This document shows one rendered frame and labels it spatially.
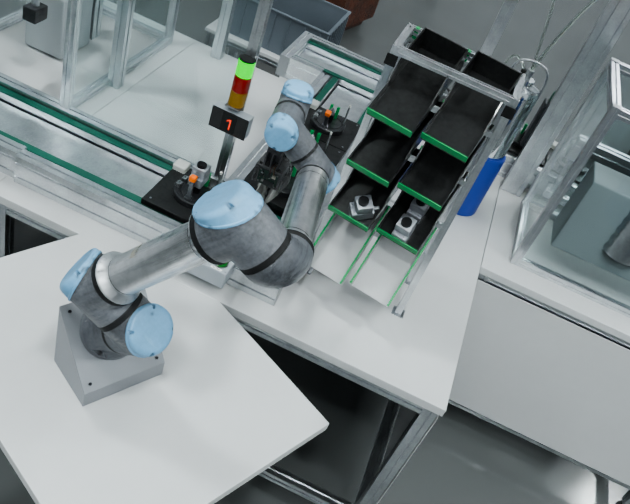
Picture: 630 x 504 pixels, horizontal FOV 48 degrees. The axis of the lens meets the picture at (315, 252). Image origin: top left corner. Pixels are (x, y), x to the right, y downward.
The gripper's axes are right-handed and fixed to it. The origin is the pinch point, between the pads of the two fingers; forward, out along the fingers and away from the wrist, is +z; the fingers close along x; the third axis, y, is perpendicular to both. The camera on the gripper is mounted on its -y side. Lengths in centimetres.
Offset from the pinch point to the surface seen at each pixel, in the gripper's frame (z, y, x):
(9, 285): 37, 35, -52
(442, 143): -29.8, -11.6, 35.8
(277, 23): 46, -204, -66
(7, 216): 46, 5, -74
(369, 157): -14.1, -17.2, 20.0
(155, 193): 26.0, -12.1, -35.7
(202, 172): 15.0, -17.5, -24.5
